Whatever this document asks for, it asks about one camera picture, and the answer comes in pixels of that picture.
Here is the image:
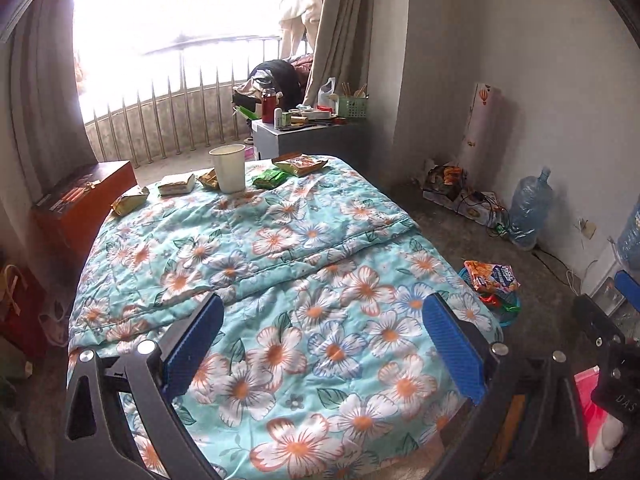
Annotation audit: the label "white water dispenser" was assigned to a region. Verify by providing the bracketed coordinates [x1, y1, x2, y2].
[581, 241, 640, 332]

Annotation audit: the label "black cables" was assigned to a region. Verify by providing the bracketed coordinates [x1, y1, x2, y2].
[459, 190, 512, 237]

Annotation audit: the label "hanging cream garment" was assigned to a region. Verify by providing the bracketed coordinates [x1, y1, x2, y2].
[276, 0, 327, 62]

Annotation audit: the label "person's pink clothing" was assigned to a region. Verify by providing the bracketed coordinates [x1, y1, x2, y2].
[573, 366, 602, 463]

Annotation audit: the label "white plastic jug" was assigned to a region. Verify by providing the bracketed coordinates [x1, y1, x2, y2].
[318, 77, 337, 112]

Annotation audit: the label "white paper cup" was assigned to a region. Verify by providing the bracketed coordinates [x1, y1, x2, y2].
[208, 144, 247, 195]

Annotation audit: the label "small yellow snack packet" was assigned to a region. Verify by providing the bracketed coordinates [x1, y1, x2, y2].
[110, 186, 150, 217]

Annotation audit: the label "brown wooden stool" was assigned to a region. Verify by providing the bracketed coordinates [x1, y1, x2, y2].
[499, 391, 527, 467]

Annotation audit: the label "yellow green carton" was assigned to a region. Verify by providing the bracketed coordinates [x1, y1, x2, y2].
[157, 172, 196, 197]

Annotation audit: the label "red bag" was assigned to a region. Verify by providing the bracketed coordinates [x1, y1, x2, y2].
[0, 261, 49, 357]

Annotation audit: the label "red thermos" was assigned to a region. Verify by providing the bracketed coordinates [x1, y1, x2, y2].
[260, 87, 277, 124]

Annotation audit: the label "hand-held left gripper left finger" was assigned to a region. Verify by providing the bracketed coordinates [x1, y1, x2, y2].
[62, 293, 225, 480]

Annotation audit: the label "beige curtain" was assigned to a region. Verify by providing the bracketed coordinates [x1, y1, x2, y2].
[301, 0, 382, 113]

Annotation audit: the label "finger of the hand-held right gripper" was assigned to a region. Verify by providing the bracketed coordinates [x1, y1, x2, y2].
[615, 270, 640, 307]
[572, 295, 626, 347]

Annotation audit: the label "pink slippers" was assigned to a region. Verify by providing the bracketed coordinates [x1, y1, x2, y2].
[38, 299, 69, 347]

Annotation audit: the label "white bottle case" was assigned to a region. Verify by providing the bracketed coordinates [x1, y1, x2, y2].
[422, 187, 502, 227]

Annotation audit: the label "grey side table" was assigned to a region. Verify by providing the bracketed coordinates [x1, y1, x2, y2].
[251, 116, 372, 162]

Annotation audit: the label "grey curtain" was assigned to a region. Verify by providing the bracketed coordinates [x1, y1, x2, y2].
[7, 0, 99, 202]

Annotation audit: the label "orange wooden chest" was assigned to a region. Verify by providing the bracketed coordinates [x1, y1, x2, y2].
[31, 160, 139, 263]

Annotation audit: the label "floral blue blanket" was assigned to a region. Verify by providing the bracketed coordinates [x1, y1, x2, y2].
[67, 154, 504, 480]

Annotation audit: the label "white cable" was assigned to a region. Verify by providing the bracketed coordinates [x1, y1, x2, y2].
[564, 259, 592, 292]

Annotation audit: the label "green plastic basket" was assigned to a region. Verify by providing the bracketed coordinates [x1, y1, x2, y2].
[336, 94, 370, 120]

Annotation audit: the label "clear empty water jug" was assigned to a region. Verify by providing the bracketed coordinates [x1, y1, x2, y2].
[507, 167, 554, 252]

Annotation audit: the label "blue water jug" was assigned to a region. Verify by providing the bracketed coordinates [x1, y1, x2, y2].
[615, 204, 640, 272]

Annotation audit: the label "person's right hand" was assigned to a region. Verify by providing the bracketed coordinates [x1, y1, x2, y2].
[590, 416, 627, 471]

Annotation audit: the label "dark clothes pile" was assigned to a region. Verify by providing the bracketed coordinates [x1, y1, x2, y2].
[232, 59, 307, 108]

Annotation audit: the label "small green snack packet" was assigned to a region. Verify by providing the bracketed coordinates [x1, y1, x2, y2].
[251, 167, 291, 191]

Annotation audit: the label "blue plastic basket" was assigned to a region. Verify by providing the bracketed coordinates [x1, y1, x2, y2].
[458, 266, 522, 330]

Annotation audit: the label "dark snack bag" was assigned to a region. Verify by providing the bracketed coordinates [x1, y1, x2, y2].
[424, 159, 469, 202]

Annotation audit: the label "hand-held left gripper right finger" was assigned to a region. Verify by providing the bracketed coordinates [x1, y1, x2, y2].
[423, 293, 586, 480]

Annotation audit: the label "black floor cable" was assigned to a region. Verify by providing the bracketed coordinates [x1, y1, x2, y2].
[531, 246, 577, 287]

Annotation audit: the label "metal balcony railing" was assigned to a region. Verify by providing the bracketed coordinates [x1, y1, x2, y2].
[82, 34, 282, 167]

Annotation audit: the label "orange and blue snack packet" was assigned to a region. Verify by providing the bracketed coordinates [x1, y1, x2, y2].
[463, 259, 522, 295]

